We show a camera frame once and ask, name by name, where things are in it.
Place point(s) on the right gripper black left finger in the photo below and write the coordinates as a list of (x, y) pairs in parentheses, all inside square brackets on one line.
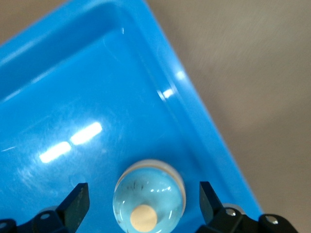
[(70, 211)]

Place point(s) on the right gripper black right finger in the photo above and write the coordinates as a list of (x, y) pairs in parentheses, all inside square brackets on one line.
[(213, 213)]

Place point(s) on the blue dome bell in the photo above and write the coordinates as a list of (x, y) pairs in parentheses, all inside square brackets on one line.
[(145, 194)]

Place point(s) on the blue plastic tray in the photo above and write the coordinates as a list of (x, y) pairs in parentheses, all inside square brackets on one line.
[(97, 97)]

